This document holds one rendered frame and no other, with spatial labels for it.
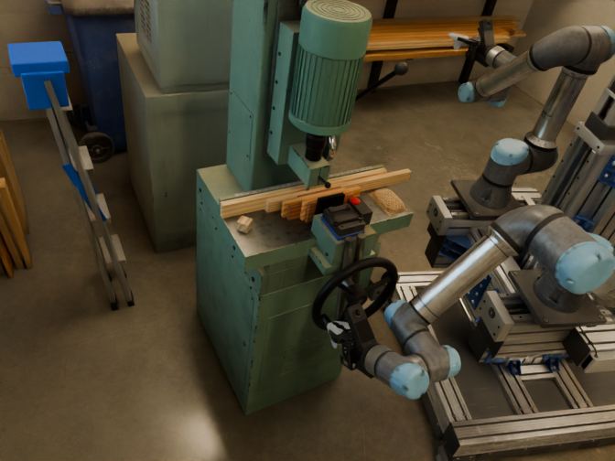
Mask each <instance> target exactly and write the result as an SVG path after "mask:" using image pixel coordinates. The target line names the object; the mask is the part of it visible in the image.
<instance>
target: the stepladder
mask: <svg viewBox="0 0 615 461"><path fill-rule="evenodd" d="M7 49H8V54H9V58H10V63H11V68H12V71H13V75H14V76H15V77H21V78H22V82H23V86H24V90H25V94H26V98H27V105H28V109H29V110H38V109H46V112H47V115H48V118H49V122H50V125H51V128H52V131H53V134H54V136H55V138H54V139H55V141H56V142H57V145H58V148H59V151H60V154H61V157H62V160H63V163H64V165H62V168H63V169H64V171H65V172H66V174H67V175H68V177H69V180H70V184H71V187H72V190H73V193H74V196H75V198H76V201H77V204H78V207H79V209H80V212H81V216H82V219H83V222H84V225H85V228H86V231H87V233H88V236H89V239H90V242H91V245H92V249H93V252H94V255H95V258H96V261H97V263H98V266H99V268H100V271H101V274H102V278H103V281H104V284H105V287H106V290H107V293H108V295H109V298H110V301H111V309H112V310H113V311H114V310H118V298H117V295H115V294H114V292H113V288H112V285H111V281H112V277H111V275H110V274H109V273H108V271H107V268H108V266H107V268H106V265H107V264H108V263H113V266H114V269H115V271H116V273H117V275H118V278H119V281H120V283H121V286H122V288H123V290H124V294H125V297H126V301H127V304H128V306H134V305H135V301H134V296H133V293H132V291H131V290H130V288H129V286H128V283H127V281H126V279H125V278H126V277H127V276H126V273H125V271H124V268H123V266H122V265H121V262H120V261H124V260H125V262H126V259H125V256H124V251H123V248H122V245H121V243H120V241H119V238H118V235H117V234H114V235H111V234H110V232H109V230H108V227H107V224H106V222H105V221H106V219H111V221H112V218H111V215H110V212H109V210H108V207H107V204H106V201H105V198H104V195H103V194H97V195H95V193H97V192H98V191H97V189H96V188H95V186H94V185H93V183H92V182H91V180H90V178H89V175H88V172H87V170H89V169H92V170H93V173H94V168H93V165H92V161H91V158H90V155H89V152H88V149H87V146H86V145H85V146H78V145H77V143H76V140H75V137H74V134H73V132H72V130H71V127H70V123H69V120H68V117H67V115H66V113H65V111H72V113H73V109H72V106H71V103H70V98H69V95H68V93H67V87H66V82H65V77H64V73H70V66H69V62H68V59H67V56H66V54H65V51H64V48H63V46H62V44H61V42H60V41H50V42H31V43H12V44H7ZM73 116H74V113H73ZM60 127H61V128H60ZM61 130H62V131H61ZM62 132H63V133H62ZM63 135H64V136H63ZM64 137H65V139H66V141H65V139H64ZM96 220H97V223H98V225H99V228H100V231H101V233H102V237H100V238H99V241H100V244H101V247H102V252H101V249H100V246H99V243H98V241H97V238H96V235H95V231H94V228H93V226H92V221H96ZM102 253H103V255H102ZM103 256H104V259H103ZM104 260H105V262H104ZM105 263H106V265H105Z"/></svg>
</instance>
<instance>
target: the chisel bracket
mask: <svg viewBox="0 0 615 461"><path fill-rule="evenodd" d="M305 152H306V143H300V144H294V145H290V146H289V153H288V159H287V163H288V164H289V166H290V167H291V168H292V169H293V170H294V172H295V173H296V174H297V176H298V177H299V178H300V179H301V180H302V182H303V183H304V184H305V185H306V187H307V188H311V187H315V186H320V185H324V183H322V182H321V181H320V180H319V179H318V176H321V177H323V178H324V179H325V180H326V181H327V182H328V177H329V169H330V164H329V163H328V162H327V161H326V160H325V159H324V157H323V156H322V157H321V159H320V160H319V161H316V162H314V161H309V160H307V159H306V158H305Z"/></svg>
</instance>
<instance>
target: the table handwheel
mask: <svg viewBox="0 0 615 461"><path fill-rule="evenodd" d="M372 267H382V268H384V269H386V270H387V272H388V276H387V277H385V278H383V279H382V280H380V281H378V282H377V283H374V284H371V285H369V286H367V287H365V288H362V287H361V285H360V284H355V283H354V282H353V281H352V280H351V279H350V276H352V275H354V274H356V273H358V272H360V271H362V270H365V269H368V268H372ZM332 274H333V277H331V278H330V279H329V280H328V281H327V282H326V284H325V285H324V286H323V287H322V288H321V290H320V291H319V293H318V295H317V297H316V298H315V301H314V303H313V306H312V310H311V316H312V320H313V322H314V324H315V325H316V326H317V327H318V328H320V329H322V330H325V331H328V330H327V329H326V327H325V325H324V323H323V321H322V319H321V310H322V307H323V305H324V303H325V301H326V300H327V298H328V297H329V295H330V294H331V293H332V291H333V290H334V289H335V288H336V287H338V288H339V289H341V290H343V291H344V295H343V296H344V298H345V299H346V300H347V302H348V304H347V305H346V307H345V309H346V308H347V307H349V306H354V305H356V304H361V305H363V304H364V303H365V302H366V301H367V298H368V294H367V293H369V292H371V291H372V290H374V289H376V288H377V287H379V286H381V285H384V284H386V286H385V288H384V289H383V291H382V292H381V294H380V295H379V296H378V297H377V299H376V300H375V301H374V302H373V303H372V304H370V305H369V306H368V307H367V308H365V309H364V312H365V315H366V316H367V318H369V317H370V316H372V315H373V314H374V313H375V312H377V311H378V310H379V309H380V308H381V307H382V306H383V305H384V304H385V302H386V301H387V300H388V299H389V297H390V296H391V294H392V293H393V291H394V289H395V287H396V284H397V279H398V272H397V268H396V266H395V265H394V263H393V262H392V261H390V260H388V259H386V258H383V257H371V258H366V259H363V260H360V261H358V262H356V263H352V264H350V265H349V266H347V267H345V268H344V269H342V270H341V271H337V272H335V273H332ZM345 309H344V310H345ZM345 318H346V317H345V315H344V312H343V313H342V314H341V316H340V318H339V320H338V321H341V322H347V319H345Z"/></svg>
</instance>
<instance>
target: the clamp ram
mask: <svg viewBox="0 0 615 461"><path fill-rule="evenodd" d="M344 198H345V194H344V193H343V192H341V193H338V194H333V195H329V196H325V197H321V198H318V200H317V206H316V210H315V215H318V214H321V213H323V210H324V209H328V208H333V207H337V206H340V205H343V202H344Z"/></svg>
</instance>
